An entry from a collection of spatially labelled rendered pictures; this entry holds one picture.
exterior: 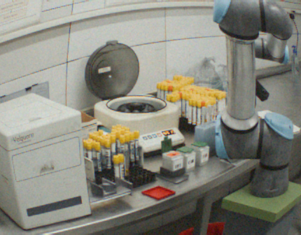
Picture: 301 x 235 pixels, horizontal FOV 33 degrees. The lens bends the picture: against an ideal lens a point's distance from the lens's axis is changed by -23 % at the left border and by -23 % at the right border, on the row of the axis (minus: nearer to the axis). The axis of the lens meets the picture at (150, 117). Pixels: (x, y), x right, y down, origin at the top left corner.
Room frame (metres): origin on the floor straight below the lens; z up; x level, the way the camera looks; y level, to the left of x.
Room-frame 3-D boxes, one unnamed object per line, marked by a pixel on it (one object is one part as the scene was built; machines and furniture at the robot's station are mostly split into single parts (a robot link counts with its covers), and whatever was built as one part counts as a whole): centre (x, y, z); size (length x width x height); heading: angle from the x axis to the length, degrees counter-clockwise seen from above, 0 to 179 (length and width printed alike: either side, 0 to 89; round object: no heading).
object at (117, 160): (1.66, 0.07, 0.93); 0.17 x 0.09 x 0.11; 134
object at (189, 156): (1.78, -0.10, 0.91); 0.05 x 0.04 x 0.07; 44
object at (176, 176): (1.71, -0.06, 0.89); 0.09 x 0.05 x 0.04; 42
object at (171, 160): (1.71, -0.06, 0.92); 0.05 x 0.04 x 0.06; 42
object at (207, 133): (1.91, -0.19, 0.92); 0.10 x 0.07 x 0.10; 137
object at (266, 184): (1.48, -0.37, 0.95); 0.15 x 0.15 x 0.10
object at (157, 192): (1.58, -0.02, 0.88); 0.07 x 0.07 x 0.01; 44
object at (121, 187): (1.48, 0.14, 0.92); 0.21 x 0.07 x 0.05; 134
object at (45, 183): (1.41, 0.35, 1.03); 0.31 x 0.27 x 0.30; 134
